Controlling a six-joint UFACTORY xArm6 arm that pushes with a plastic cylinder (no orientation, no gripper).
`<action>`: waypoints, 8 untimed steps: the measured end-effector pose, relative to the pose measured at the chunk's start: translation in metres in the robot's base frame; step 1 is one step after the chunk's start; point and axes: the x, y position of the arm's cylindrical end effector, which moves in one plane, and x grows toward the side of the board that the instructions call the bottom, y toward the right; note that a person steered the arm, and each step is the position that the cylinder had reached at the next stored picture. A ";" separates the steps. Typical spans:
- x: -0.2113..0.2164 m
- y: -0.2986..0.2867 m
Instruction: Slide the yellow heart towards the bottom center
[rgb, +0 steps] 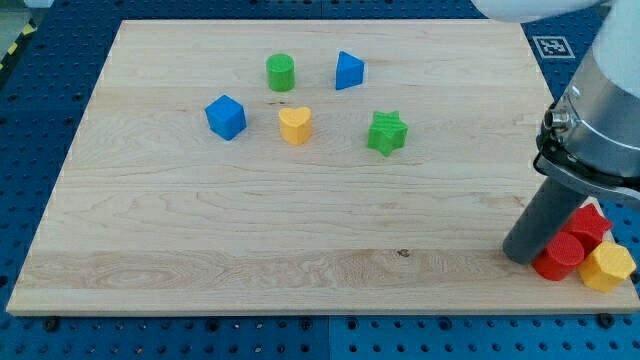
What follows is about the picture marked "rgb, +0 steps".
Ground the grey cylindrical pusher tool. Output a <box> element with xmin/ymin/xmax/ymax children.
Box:
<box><xmin>502</xmin><ymin>178</ymin><xmax>587</xmax><ymax>265</ymax></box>

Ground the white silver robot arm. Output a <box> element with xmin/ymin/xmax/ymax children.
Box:
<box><xmin>503</xmin><ymin>0</ymin><xmax>639</xmax><ymax>264</ymax></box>

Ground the yellow heart block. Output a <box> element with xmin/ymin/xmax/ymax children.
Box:
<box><xmin>278</xmin><ymin>107</ymin><xmax>312</xmax><ymax>146</ymax></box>

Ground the red star block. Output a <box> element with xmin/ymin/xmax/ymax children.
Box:
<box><xmin>561</xmin><ymin>203</ymin><xmax>613</xmax><ymax>256</ymax></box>

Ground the red cylinder block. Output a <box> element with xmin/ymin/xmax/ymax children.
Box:
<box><xmin>532</xmin><ymin>232</ymin><xmax>585</xmax><ymax>281</ymax></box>

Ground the yellow hexagon block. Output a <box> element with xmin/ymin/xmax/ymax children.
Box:
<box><xmin>577</xmin><ymin>242</ymin><xmax>637</xmax><ymax>293</ymax></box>

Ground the white fiducial marker tag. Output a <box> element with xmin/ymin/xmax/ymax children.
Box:
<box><xmin>532</xmin><ymin>35</ymin><xmax>575</xmax><ymax>59</ymax></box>

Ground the green star block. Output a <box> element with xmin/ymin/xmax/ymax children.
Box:
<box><xmin>367</xmin><ymin>111</ymin><xmax>408</xmax><ymax>157</ymax></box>

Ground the blue triangular prism block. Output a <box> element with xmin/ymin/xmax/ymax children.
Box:
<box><xmin>335</xmin><ymin>51</ymin><xmax>365</xmax><ymax>90</ymax></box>

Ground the green cylinder block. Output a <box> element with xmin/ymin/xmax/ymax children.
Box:
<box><xmin>266</xmin><ymin>53</ymin><xmax>296</xmax><ymax>92</ymax></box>

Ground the blue cube block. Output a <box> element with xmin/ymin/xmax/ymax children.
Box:
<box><xmin>205</xmin><ymin>95</ymin><xmax>247</xmax><ymax>141</ymax></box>

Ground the wooden board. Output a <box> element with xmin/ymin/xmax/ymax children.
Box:
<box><xmin>7</xmin><ymin>20</ymin><xmax>639</xmax><ymax>316</ymax></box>

